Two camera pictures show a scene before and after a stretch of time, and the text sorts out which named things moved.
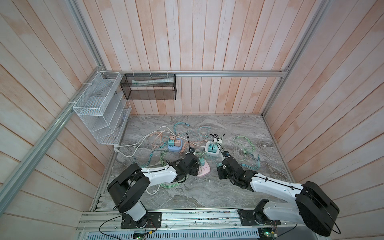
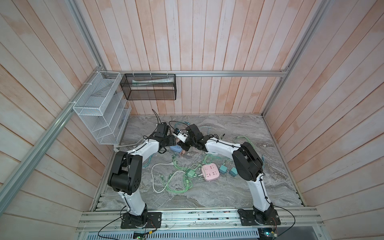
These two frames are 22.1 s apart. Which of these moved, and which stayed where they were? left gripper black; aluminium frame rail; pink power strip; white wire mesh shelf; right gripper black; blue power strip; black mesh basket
Moved: pink power strip; left gripper black; right gripper black
Stayed: black mesh basket; white wire mesh shelf; aluminium frame rail; blue power strip
